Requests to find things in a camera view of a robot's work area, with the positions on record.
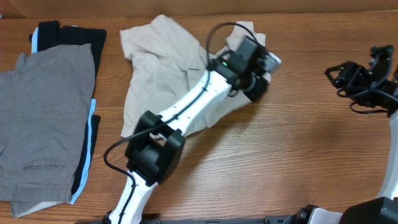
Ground grey folded shorts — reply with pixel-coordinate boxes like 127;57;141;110
1;44;95;217

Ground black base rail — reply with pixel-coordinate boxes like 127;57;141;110
74;215;299;224

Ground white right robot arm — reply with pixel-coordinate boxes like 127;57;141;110
281;45;397;223

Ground light blue folded garment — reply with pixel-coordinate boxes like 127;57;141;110
30;25;97;205

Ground beige shorts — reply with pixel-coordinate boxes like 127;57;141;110
119;14;272;138

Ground black folded garment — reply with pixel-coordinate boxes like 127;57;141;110
29;20;108;195

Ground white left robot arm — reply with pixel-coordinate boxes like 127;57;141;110
101;50;281;223

